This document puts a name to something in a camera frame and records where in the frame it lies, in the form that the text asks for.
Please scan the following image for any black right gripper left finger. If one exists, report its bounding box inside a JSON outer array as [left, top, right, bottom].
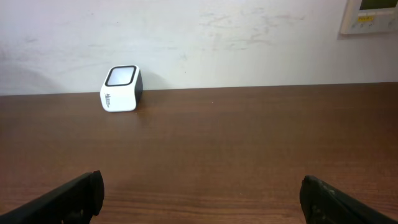
[[1, 170, 104, 224]]

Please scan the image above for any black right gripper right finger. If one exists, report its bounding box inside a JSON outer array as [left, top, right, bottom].
[[299, 175, 397, 224]]

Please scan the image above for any white barcode scanner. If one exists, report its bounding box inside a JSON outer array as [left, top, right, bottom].
[[99, 65, 144, 113]]

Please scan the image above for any beige wall control panel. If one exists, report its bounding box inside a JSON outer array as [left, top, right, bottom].
[[340, 0, 397, 35]]

